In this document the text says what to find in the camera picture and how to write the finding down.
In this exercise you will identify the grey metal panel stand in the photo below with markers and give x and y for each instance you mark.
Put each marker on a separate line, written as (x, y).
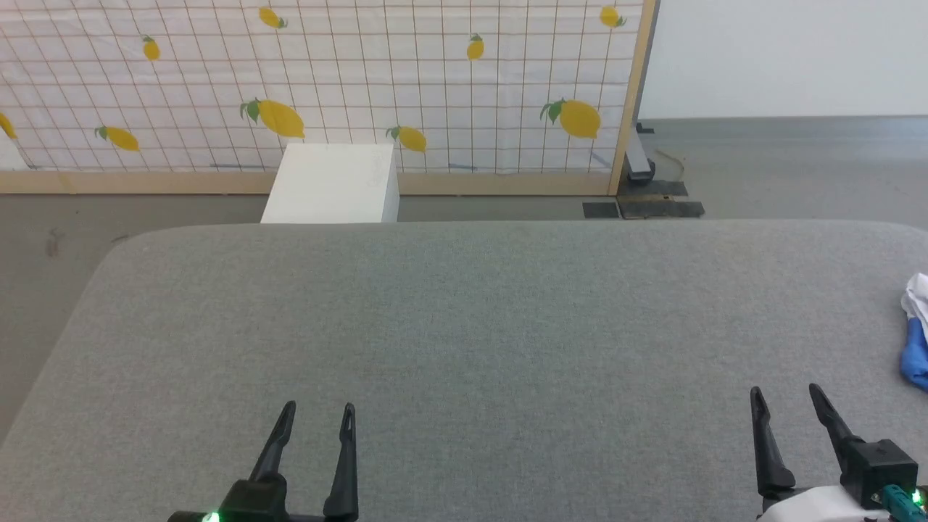
(638, 156)

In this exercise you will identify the white box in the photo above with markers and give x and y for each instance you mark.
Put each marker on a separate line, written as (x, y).
(333, 185)

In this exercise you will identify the large black floor mat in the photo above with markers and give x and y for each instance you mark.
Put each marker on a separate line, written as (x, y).
(663, 206)

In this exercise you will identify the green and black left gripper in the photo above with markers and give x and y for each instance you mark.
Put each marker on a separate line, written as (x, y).
(257, 504)

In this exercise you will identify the small black floor mat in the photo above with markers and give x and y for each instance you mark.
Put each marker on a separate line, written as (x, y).
(601, 210)

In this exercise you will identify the white and blue long-sleeve shirt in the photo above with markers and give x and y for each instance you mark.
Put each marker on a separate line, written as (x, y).
(917, 341)

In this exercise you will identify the lemon print partition panel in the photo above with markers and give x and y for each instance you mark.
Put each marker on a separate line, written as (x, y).
(362, 80)

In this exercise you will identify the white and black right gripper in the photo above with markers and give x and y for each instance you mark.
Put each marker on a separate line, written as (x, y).
(873, 467)

